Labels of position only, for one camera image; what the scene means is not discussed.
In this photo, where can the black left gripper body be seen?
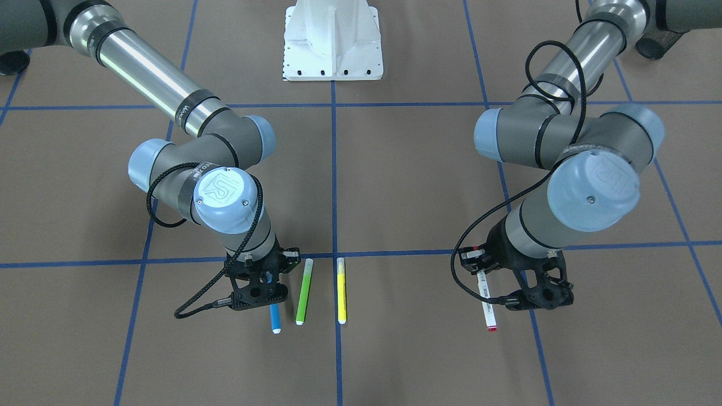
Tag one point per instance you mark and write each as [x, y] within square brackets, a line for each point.
[498, 243]

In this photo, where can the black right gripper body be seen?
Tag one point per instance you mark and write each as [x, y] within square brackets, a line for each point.
[278, 259]

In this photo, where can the blue marker pen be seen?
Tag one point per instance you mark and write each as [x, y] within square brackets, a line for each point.
[274, 308]

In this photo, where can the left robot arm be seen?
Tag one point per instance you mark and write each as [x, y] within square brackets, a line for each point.
[593, 164]

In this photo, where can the green marker pen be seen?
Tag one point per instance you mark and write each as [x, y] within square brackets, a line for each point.
[303, 301]

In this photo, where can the yellow marker pen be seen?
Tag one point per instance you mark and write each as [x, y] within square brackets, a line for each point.
[341, 291]

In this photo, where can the far black mesh cup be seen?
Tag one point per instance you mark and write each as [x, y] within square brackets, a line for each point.
[654, 45]

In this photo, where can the black mesh cup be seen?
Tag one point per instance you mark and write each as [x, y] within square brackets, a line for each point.
[654, 45]
[14, 62]

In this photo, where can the near black mesh cup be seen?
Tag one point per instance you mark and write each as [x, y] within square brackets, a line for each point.
[14, 62]

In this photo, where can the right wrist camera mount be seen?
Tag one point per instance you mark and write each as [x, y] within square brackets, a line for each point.
[263, 289]

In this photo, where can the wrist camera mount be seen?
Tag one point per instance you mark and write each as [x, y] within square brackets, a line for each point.
[263, 289]
[552, 289]

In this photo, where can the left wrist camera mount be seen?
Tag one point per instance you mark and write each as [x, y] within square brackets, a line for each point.
[552, 289]

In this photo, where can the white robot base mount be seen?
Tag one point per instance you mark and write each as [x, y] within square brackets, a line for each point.
[332, 41]

